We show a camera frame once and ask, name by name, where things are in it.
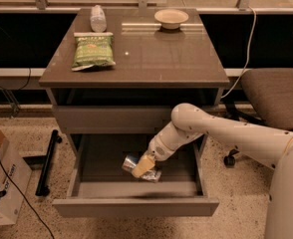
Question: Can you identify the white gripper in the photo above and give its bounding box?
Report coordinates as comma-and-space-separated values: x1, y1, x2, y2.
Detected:
132, 135, 174, 178

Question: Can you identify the crushed redbull can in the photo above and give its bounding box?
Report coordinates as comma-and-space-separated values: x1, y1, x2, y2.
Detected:
122, 154, 161, 183

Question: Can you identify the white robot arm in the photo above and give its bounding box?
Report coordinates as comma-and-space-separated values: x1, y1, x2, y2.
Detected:
132, 104, 293, 239

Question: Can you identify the closed grey upper drawer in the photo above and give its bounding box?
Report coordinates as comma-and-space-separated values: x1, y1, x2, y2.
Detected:
53, 106, 171, 134

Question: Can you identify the open grey middle drawer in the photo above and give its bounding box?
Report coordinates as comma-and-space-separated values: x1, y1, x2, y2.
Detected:
54, 134, 219, 217

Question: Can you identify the grey drawer cabinet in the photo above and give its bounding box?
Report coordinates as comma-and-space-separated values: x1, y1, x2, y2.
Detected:
39, 9, 229, 150

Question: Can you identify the black metal bar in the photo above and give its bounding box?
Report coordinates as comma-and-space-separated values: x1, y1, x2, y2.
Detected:
35, 129, 62, 196

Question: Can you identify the green chip bag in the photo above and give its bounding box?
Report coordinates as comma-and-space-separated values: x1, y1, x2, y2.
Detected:
72, 32, 116, 71

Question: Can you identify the beige paper bowl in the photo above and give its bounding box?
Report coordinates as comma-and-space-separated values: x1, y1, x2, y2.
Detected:
154, 9, 188, 30

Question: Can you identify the clear plastic water bottle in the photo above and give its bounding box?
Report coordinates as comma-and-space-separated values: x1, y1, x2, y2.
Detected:
90, 5, 107, 33

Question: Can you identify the white cardboard box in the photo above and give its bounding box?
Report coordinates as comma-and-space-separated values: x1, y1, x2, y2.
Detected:
0, 139, 32, 226

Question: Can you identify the black floor cable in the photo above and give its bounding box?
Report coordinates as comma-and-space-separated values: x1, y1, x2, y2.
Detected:
0, 134, 56, 239

